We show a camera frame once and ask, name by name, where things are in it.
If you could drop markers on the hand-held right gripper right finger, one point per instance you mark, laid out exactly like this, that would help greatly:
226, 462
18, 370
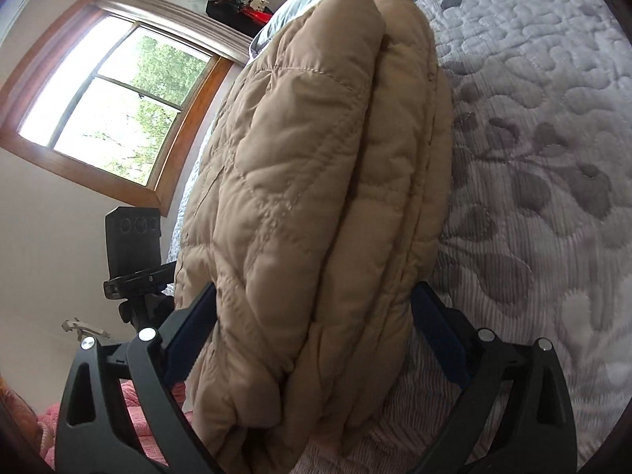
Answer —
439, 331

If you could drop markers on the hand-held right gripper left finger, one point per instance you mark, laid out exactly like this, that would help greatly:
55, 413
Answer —
195, 335

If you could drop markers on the tan quilted puffer jacket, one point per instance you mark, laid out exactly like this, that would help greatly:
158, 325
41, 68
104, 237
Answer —
306, 207

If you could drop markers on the wooden-framed window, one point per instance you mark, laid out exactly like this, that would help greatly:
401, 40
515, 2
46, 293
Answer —
98, 108

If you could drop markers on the grey leaf-print quilted bedspread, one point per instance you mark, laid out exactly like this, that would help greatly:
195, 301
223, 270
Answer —
543, 158

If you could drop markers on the beige window valance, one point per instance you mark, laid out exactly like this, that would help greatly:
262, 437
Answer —
182, 24

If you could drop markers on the black and red object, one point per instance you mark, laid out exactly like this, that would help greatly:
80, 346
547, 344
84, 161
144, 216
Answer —
237, 7

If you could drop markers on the blue-grey pillow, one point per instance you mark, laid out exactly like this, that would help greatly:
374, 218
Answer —
281, 22

